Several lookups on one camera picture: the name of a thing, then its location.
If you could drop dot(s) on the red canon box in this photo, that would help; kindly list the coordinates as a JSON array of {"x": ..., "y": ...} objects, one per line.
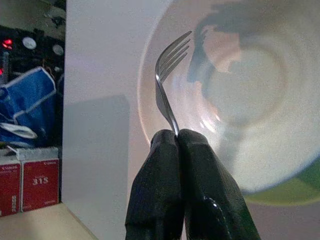
[
  {"x": 40, "y": 182},
  {"x": 8, "y": 187}
]

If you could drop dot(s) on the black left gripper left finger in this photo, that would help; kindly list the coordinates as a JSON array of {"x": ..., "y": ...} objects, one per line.
[{"x": 157, "y": 187}]

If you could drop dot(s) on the silver metal fork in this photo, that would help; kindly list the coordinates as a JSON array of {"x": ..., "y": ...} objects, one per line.
[{"x": 162, "y": 67}]

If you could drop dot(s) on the blue bag with white trim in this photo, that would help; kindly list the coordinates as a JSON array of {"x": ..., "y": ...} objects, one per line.
[{"x": 27, "y": 100}]

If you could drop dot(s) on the white plate with green rim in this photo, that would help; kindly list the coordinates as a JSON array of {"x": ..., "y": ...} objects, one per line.
[{"x": 262, "y": 100}]

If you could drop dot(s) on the black appliance with red lights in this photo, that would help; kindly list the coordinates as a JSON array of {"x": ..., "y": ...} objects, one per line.
[{"x": 37, "y": 57}]

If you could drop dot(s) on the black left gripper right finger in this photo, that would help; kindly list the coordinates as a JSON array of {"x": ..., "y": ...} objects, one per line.
[{"x": 210, "y": 190}]

